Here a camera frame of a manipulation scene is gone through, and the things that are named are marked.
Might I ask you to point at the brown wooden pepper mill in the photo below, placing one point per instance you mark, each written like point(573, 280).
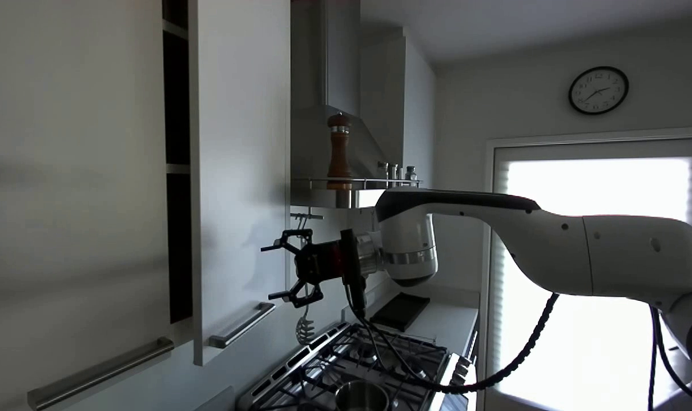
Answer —
point(340, 150)

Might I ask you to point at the wooden cupboard with shelves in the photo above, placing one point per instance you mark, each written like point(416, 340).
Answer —
point(178, 191)

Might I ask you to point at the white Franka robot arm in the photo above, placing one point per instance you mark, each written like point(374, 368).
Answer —
point(589, 251)

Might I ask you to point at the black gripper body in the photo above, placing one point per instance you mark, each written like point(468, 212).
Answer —
point(323, 263)

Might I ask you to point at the white fixed cupboard door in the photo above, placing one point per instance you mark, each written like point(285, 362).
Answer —
point(71, 207)

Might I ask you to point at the small spice shaker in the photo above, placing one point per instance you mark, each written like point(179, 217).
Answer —
point(409, 175)
point(396, 172)
point(385, 172)

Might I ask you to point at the white wall cabinet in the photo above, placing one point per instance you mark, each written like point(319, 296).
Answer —
point(416, 114)

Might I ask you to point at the round black wall clock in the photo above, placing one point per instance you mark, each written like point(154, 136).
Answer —
point(597, 90)

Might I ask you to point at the black flat board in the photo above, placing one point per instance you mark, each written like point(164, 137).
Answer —
point(401, 310)

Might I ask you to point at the window with white blind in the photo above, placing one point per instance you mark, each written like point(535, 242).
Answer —
point(597, 184)

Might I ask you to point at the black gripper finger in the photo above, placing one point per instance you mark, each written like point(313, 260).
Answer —
point(296, 293)
point(291, 242)

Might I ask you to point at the gas stove with black grates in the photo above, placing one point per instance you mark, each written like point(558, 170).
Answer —
point(347, 368)

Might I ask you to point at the steel range hood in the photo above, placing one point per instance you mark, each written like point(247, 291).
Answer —
point(336, 137)

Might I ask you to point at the hanging metal whisk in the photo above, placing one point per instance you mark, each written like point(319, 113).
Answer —
point(304, 328)

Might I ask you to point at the white hinged cupboard door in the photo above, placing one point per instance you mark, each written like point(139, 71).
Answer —
point(238, 175)

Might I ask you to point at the steel pot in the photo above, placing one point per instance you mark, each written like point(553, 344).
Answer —
point(363, 397)

